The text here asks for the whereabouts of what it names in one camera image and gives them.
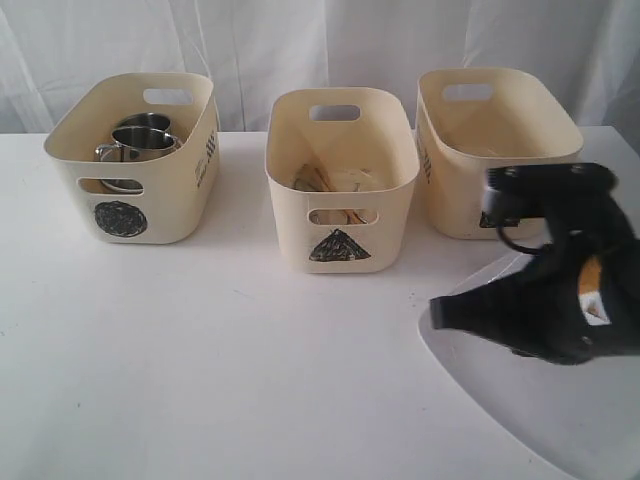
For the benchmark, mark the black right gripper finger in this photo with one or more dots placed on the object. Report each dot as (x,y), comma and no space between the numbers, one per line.
(501,312)

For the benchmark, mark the wooden chopstick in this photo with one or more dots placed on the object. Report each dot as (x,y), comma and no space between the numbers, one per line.
(352,217)

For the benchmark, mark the white backdrop curtain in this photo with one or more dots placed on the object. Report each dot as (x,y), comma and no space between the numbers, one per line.
(52,52)

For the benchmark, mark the cream bin circle mark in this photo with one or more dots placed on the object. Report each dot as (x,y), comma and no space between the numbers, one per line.
(176,186)

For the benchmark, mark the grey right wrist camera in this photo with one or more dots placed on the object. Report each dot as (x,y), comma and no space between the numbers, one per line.
(514,193)

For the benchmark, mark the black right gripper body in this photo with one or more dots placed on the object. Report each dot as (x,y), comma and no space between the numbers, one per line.
(579,297)

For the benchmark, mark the steel mug in bin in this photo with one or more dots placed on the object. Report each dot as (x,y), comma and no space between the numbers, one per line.
(151,120)

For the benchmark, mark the large steel bowl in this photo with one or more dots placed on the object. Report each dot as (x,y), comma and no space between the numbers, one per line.
(123,186)

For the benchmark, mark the white square plate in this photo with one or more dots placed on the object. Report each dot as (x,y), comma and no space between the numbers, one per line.
(583,420)

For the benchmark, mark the steel table knife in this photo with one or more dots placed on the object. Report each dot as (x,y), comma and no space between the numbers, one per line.
(307,179)

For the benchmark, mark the small steel cup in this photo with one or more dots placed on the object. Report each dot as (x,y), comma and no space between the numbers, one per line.
(132,144)

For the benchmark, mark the cream bin square mark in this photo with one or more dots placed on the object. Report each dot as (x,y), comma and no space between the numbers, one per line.
(469,120)

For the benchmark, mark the cream bin triangle mark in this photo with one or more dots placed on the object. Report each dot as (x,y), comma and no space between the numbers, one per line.
(362,138)

